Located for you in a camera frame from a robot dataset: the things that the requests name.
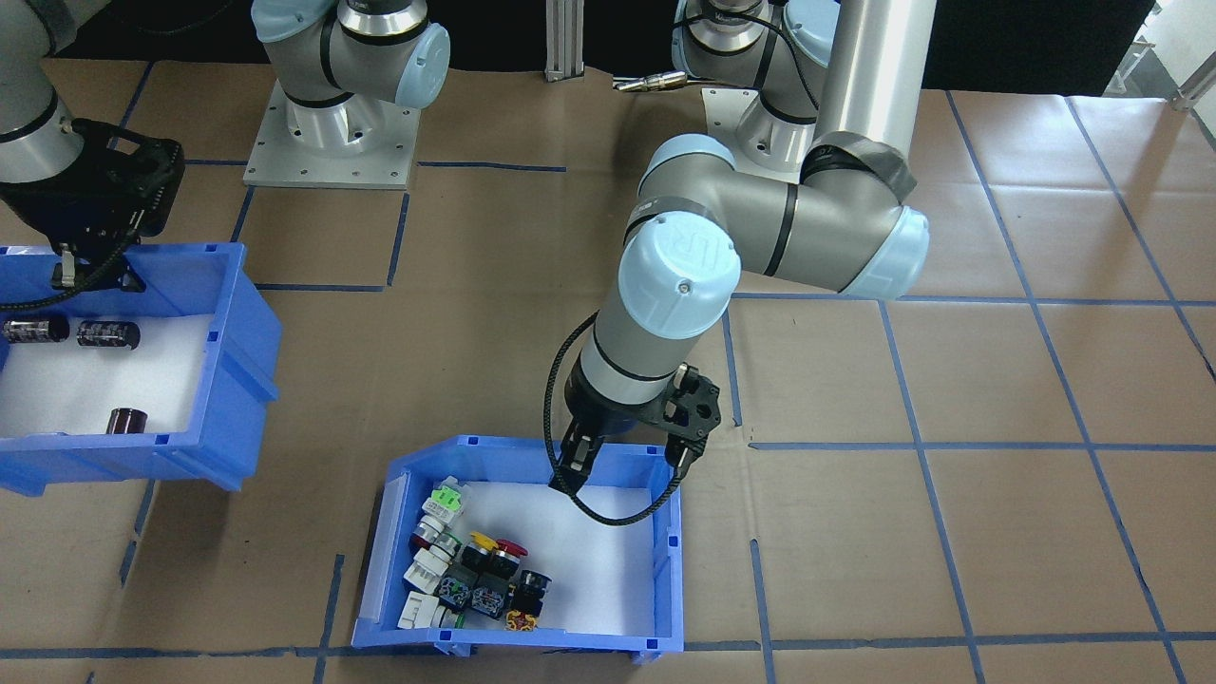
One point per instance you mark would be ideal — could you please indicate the blue bin with capacitors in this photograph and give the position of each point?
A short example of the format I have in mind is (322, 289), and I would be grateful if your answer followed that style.
(237, 361)

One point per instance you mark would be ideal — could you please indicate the silver metal plug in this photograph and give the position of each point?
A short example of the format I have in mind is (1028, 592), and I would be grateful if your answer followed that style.
(655, 83)

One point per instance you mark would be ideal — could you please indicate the metal frame post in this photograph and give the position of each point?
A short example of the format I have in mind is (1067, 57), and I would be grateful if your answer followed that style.
(565, 38)

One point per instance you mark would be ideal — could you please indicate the black cylindrical capacitor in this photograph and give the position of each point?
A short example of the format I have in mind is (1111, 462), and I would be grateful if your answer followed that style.
(36, 331)
(126, 420)
(107, 333)

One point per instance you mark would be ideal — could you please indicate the white push button switch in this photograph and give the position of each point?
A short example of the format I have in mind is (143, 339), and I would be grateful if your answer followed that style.
(423, 570)
(435, 534)
(418, 610)

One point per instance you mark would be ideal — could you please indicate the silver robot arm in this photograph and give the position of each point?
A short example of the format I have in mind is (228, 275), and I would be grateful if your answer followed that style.
(351, 57)
(760, 228)

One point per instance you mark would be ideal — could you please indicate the yellow mushroom button switch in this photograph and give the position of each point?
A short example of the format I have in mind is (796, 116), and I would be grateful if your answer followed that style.
(456, 591)

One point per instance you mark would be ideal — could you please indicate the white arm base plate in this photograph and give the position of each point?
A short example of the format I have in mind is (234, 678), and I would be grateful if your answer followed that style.
(275, 166)
(722, 114)

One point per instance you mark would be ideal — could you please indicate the red mushroom button switch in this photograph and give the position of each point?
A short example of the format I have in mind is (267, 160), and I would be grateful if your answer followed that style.
(489, 600)

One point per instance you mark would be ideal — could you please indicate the green white push button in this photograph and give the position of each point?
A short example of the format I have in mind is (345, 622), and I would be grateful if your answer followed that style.
(445, 499)

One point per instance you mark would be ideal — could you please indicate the metal frame bar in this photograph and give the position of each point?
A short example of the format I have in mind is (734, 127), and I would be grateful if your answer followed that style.
(1197, 95)

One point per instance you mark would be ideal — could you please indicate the blue bin with buttons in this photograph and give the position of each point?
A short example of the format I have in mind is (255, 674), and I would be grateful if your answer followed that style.
(670, 570)

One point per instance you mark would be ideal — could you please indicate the black knob selector switch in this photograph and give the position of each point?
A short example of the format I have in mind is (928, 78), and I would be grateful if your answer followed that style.
(530, 584)

